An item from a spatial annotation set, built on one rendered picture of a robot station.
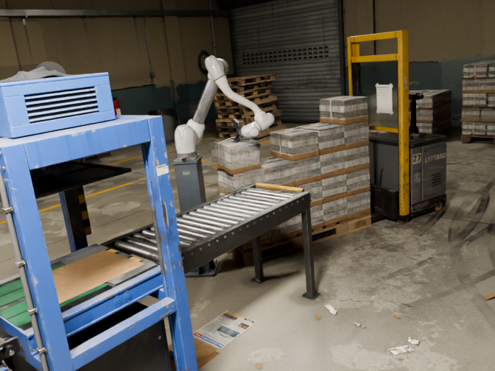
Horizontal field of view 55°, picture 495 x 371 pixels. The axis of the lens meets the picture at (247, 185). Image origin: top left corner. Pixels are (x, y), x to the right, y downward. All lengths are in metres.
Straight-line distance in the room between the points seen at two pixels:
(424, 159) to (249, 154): 1.92
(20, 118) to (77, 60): 8.65
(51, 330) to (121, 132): 0.79
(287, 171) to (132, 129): 2.37
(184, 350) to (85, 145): 1.12
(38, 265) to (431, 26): 9.45
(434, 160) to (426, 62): 5.56
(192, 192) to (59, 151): 2.16
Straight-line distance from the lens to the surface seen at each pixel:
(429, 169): 5.12
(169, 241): 2.18
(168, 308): 2.28
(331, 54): 11.44
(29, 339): 2.13
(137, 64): 11.38
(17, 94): 1.97
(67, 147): 1.85
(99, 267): 2.55
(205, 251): 2.63
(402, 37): 4.65
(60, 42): 10.46
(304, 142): 4.22
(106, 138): 1.93
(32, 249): 1.85
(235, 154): 3.88
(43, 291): 1.91
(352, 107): 4.52
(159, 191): 2.10
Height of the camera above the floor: 1.76
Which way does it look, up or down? 15 degrees down
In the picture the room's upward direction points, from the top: 6 degrees counter-clockwise
